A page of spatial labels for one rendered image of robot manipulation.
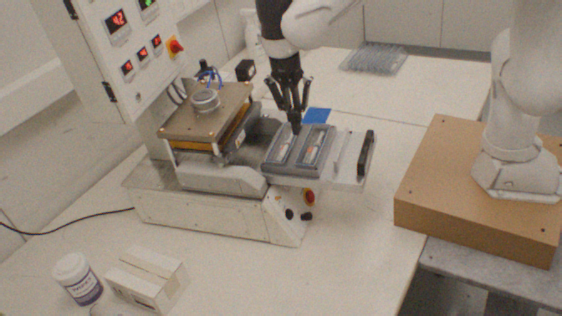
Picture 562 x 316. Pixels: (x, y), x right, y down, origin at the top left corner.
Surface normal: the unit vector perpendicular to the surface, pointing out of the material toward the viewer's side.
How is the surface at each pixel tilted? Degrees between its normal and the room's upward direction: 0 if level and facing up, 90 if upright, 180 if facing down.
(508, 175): 91
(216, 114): 0
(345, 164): 0
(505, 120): 58
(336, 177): 0
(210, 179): 90
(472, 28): 90
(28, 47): 90
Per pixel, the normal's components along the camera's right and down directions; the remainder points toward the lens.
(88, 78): -0.32, 0.63
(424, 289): -0.16, -0.76
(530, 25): -0.65, 0.57
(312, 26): 0.02, 0.50
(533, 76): -0.54, -0.09
